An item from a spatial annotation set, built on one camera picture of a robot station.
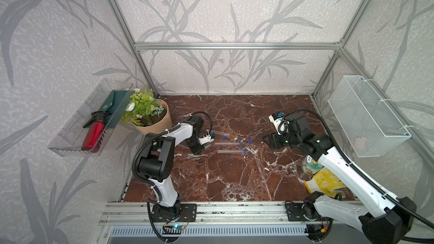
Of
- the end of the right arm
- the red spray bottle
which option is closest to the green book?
the red spray bottle

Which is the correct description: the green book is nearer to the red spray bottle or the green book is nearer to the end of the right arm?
the red spray bottle

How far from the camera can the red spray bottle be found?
1.84 ft

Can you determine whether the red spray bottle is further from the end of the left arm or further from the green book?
the end of the left arm

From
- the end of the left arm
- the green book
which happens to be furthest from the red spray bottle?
the end of the left arm

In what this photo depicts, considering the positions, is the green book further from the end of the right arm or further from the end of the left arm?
the end of the right arm
